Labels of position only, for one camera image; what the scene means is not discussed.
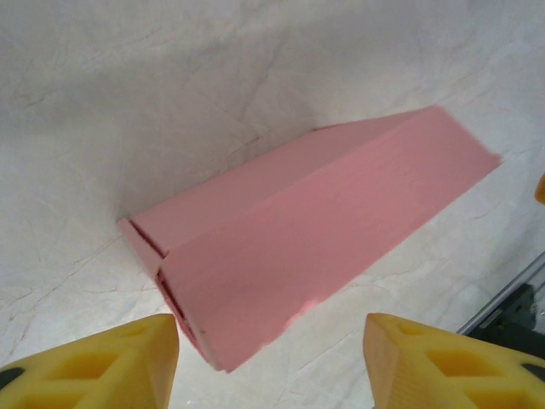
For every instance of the long aluminium frame rail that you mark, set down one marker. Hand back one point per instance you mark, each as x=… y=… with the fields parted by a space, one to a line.
x=498 y=300

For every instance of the pink paper box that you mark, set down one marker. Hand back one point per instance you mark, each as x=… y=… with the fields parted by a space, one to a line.
x=298 y=213

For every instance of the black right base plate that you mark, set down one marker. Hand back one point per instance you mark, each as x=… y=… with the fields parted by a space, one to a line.
x=523 y=317

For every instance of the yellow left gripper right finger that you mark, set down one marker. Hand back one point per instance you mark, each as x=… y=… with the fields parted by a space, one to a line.
x=447 y=379

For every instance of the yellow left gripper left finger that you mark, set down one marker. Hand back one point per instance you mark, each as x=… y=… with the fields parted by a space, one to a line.
x=106 y=375

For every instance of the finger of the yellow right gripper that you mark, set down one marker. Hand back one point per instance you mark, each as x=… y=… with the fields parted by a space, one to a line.
x=540 y=187

